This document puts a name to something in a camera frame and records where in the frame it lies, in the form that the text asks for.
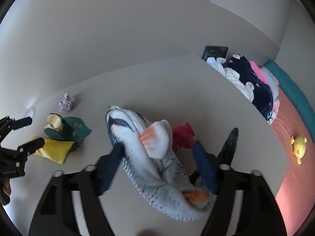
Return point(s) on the purple flower hair clip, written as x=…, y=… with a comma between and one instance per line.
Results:
x=66, y=102

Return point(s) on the light blue folded cloth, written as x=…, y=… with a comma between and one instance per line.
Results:
x=270, y=80

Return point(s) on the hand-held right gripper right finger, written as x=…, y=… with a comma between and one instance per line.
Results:
x=204, y=167

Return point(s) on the navy printed cloth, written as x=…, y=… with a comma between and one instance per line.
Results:
x=256, y=86

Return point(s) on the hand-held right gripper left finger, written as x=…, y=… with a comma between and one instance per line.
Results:
x=108, y=167

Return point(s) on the blue white plush fish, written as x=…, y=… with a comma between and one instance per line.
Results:
x=147, y=162

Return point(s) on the pink folded cloth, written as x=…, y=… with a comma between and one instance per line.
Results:
x=259, y=72

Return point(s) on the dark wall socket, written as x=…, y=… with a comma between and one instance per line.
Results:
x=216, y=51

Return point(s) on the yellow toy figure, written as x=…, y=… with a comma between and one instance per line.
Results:
x=299, y=148

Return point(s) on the pink bed sheet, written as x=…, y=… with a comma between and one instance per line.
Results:
x=290, y=157

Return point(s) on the person's left hand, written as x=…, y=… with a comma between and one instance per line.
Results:
x=7, y=186

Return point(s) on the white garment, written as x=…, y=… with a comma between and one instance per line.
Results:
x=231, y=76

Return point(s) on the yellow packet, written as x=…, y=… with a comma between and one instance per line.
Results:
x=53, y=150

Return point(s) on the cream fabric bow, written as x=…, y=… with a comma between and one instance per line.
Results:
x=54, y=122

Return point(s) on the green slipper toy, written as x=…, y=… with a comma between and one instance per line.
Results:
x=73, y=130

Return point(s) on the teal blanket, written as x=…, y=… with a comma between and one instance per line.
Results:
x=290, y=91

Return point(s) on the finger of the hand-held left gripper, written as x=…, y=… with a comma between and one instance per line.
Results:
x=22, y=123
x=32, y=145

